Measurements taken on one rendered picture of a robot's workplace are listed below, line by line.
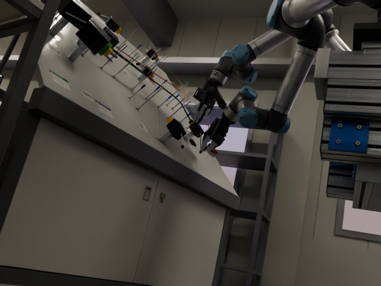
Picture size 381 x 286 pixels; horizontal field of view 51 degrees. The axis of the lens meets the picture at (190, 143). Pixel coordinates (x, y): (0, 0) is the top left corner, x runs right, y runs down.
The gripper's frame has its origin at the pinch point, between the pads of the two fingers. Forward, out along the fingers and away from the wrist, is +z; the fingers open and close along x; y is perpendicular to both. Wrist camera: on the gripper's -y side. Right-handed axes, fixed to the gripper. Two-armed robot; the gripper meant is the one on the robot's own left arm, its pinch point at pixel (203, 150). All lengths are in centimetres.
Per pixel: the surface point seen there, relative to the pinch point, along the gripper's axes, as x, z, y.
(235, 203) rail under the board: -28.5, 14.6, -0.5
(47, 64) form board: 62, -24, -51
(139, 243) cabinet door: 7, 16, -53
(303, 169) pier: -103, 42, 136
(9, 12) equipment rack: 76, -33, -54
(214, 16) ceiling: 27, 19, 277
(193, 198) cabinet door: -5.9, 10.8, -20.5
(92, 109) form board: 45, -20, -51
